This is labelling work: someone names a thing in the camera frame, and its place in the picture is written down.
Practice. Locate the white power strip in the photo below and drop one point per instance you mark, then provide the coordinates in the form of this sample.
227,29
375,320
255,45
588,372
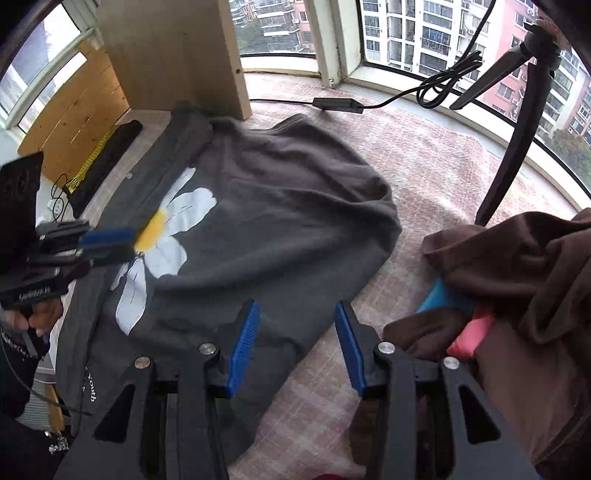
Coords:
55,210

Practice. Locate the white window frame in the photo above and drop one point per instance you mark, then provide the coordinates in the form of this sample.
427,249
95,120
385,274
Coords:
330,46

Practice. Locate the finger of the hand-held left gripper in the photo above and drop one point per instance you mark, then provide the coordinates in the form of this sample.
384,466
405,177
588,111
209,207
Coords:
111,254
111,237

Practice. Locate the brown hoodie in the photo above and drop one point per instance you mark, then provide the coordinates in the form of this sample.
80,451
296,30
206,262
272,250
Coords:
531,277

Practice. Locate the light plywood board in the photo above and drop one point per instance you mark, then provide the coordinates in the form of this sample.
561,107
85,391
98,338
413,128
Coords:
175,50

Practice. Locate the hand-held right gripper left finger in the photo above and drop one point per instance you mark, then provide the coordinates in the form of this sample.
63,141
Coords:
242,350

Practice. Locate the black power adapter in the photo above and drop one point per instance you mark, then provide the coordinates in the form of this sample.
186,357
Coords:
339,105

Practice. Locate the person's left hand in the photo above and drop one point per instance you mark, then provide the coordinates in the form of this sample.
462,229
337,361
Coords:
48,316

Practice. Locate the plaid tablecloth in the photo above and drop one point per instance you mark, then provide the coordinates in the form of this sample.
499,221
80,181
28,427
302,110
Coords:
438,184

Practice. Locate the person's black clothing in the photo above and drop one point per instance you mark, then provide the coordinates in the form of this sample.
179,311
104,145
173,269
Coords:
23,447

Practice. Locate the grey flower-print T-shirt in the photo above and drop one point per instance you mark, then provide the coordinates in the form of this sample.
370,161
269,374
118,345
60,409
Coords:
277,207

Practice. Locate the black tripod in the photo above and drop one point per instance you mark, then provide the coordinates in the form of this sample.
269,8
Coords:
510,152

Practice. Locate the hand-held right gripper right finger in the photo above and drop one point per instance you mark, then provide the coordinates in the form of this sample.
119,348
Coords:
351,350

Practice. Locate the light blue garment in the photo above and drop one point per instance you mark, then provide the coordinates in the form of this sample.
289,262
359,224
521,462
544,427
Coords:
441,295

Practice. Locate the pine wood board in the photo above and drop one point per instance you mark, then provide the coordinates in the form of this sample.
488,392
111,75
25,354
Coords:
69,120

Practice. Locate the pink garment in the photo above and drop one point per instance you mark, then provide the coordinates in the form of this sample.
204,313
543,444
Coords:
471,334

